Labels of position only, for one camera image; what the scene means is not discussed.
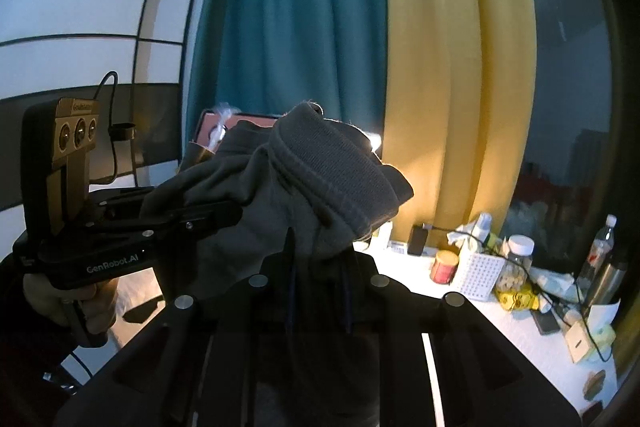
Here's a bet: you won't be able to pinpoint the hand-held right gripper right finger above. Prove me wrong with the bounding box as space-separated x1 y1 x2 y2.
340 252 583 427

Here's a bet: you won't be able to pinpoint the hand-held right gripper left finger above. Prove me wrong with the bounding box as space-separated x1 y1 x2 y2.
55 227 301 427

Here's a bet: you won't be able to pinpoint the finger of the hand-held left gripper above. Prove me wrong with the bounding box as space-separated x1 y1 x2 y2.
85 199 243 259

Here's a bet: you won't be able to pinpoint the brown t-shirt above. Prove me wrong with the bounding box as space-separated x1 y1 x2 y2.
140 102 416 427

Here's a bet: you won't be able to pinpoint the person's left forearm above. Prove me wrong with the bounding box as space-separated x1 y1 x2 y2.
0 254 76 427

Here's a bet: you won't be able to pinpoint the person's left hand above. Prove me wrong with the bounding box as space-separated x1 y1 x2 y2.
22 274 121 343

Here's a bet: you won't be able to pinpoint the white power strip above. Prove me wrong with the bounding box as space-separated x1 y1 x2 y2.
387 239 436 258

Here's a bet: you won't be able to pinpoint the black charger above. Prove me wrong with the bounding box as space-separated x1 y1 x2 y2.
407 224 428 256

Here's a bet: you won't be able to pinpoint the red candle jar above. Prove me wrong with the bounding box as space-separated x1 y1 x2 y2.
431 249 460 285

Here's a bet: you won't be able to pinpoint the tablet computer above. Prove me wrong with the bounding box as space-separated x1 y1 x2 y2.
192 108 286 158

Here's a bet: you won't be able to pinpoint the clear plastic wrap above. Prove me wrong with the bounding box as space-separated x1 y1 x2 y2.
210 102 236 148

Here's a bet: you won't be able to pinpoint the crumpled white tissue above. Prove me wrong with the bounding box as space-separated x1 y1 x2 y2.
446 219 483 250

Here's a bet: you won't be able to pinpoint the white perforated basket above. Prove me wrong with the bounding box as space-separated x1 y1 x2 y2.
452 242 506 300

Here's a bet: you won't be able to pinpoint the white textured tablecloth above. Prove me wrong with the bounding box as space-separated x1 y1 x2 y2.
75 237 621 427

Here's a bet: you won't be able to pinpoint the yellow packets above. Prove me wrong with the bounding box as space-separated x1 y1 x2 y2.
495 282 541 313

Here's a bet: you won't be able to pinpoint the white lid jar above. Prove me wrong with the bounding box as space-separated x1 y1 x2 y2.
500 234 535 293

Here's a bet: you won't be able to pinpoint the black smartphone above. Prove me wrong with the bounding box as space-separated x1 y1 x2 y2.
530 307 561 335

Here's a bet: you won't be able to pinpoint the crumpled white wrapper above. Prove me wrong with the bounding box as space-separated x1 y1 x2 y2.
530 267 576 303

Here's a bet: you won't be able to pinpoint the wide teal curtain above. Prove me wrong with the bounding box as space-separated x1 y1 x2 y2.
182 0 391 168

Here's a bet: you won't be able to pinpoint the small white box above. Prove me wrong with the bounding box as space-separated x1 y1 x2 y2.
567 322 596 364

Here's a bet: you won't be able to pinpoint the wide yellow curtain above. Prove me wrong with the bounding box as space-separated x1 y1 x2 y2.
380 0 538 233

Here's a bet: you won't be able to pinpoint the plastic water bottle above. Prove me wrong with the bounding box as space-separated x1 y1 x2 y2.
577 214 618 290

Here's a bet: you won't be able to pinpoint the white paper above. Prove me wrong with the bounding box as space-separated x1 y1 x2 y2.
585 297 621 330

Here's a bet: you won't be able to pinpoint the steel thermos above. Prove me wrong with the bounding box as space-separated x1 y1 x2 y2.
582 257 628 315

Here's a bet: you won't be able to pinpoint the pale green packet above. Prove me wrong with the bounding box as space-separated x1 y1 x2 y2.
592 324 617 360

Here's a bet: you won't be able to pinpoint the dark window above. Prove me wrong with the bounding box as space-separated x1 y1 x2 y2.
510 0 640 268

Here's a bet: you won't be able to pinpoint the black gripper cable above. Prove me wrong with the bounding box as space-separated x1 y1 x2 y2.
90 71 138 184

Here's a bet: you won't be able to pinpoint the thin black charger cable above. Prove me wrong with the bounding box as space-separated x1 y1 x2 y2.
422 221 615 364

